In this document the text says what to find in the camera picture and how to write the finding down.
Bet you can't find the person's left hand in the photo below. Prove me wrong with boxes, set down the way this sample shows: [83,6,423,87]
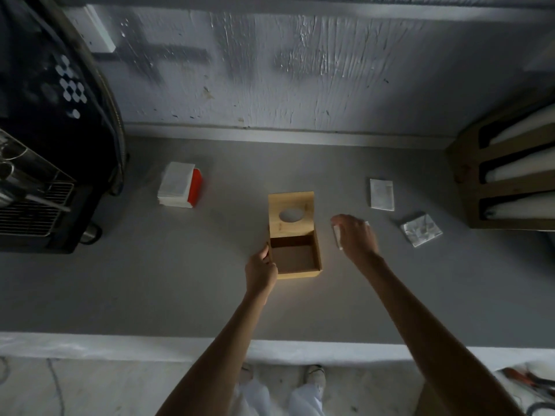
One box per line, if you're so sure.
[245,243,279,296]

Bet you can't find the person's right hand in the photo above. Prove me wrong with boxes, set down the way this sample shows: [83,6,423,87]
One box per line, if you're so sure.
[331,214,381,263]

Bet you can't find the white napkin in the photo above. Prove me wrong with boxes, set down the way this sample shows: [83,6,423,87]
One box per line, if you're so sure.
[369,179,395,212]
[399,213,443,248]
[332,221,370,251]

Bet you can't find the wooden tissue box with lid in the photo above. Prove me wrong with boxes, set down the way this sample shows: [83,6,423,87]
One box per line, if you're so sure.
[268,191,323,280]

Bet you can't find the person's left forearm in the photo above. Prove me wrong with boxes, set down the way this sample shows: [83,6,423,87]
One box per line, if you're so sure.
[155,287,275,416]

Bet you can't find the person's right forearm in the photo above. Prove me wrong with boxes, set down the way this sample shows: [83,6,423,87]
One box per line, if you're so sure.
[350,254,525,416]

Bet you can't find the white flat folded napkin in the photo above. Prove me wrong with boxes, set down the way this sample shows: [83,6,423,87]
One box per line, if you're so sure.
[369,179,395,212]

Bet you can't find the crumpled white napkin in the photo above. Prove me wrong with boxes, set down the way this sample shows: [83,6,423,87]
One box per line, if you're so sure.
[399,213,443,248]

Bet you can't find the napkin pack with red wrap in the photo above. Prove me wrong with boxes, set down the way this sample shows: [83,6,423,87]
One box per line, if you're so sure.
[157,162,204,209]

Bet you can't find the wooden roll holder rack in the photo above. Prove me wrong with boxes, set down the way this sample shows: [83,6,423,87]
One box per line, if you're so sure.
[446,87,555,233]

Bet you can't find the person's white trousers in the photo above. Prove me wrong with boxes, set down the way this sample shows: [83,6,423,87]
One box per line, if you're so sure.
[229,379,327,416]

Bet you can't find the white paper roll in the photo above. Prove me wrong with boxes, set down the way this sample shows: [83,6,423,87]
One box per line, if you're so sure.
[482,191,555,220]
[484,146,555,183]
[489,103,555,146]

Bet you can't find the black countertop appliance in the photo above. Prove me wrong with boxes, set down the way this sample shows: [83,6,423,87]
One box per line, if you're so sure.
[0,0,129,255]

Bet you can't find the metal wire rack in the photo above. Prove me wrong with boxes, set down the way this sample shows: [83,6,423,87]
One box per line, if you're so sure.
[0,129,77,239]

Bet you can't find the orange handled pliers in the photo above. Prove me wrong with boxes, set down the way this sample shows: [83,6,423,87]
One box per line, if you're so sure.
[503,367,555,397]

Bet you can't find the grey floor cable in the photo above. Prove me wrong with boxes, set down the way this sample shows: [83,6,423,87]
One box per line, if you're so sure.
[46,359,66,416]

